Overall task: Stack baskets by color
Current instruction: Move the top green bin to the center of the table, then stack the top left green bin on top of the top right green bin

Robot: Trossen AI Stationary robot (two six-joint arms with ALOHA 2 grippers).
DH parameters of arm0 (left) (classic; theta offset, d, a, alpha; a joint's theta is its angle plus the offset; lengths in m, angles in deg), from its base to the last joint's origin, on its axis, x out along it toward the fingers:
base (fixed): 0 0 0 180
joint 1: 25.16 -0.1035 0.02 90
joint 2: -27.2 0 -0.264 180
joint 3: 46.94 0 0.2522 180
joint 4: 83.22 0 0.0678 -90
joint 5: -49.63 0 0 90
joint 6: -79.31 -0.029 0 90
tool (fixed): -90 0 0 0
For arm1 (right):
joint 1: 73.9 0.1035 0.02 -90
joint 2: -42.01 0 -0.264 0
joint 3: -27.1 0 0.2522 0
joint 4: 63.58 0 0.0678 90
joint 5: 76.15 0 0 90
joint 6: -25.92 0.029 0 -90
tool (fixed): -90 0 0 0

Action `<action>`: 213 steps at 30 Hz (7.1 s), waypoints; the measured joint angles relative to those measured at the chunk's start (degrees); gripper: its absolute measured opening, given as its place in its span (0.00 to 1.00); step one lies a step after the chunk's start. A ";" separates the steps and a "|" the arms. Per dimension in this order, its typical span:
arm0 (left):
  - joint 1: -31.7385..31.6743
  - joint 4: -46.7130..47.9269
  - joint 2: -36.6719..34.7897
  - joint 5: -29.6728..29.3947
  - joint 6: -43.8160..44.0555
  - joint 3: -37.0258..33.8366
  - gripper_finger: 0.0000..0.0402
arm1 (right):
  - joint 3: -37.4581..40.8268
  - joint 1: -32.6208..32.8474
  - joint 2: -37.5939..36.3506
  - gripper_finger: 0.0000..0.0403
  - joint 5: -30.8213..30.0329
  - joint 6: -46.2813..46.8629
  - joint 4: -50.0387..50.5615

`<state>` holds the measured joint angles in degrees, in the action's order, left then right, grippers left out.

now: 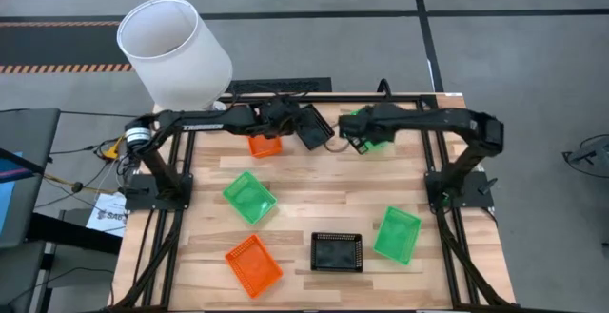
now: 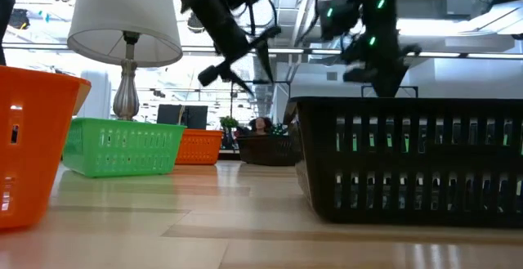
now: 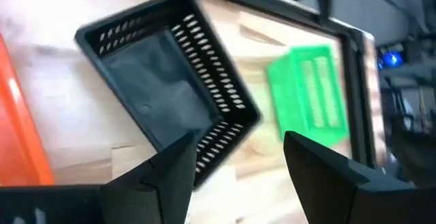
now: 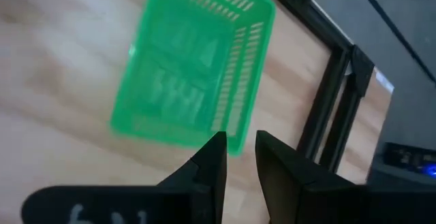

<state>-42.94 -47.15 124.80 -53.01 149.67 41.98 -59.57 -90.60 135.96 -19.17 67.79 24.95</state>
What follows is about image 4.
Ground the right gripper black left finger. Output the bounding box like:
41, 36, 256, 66
20, 131, 228, 224

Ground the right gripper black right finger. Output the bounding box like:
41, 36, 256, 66
255, 129, 436, 224

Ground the green plastic basket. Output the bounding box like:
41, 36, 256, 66
109, 0, 277, 158

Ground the black box with blue light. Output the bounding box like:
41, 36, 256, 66
367, 141, 436, 188

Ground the black table frame rail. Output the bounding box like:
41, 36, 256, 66
254, 0, 376, 174

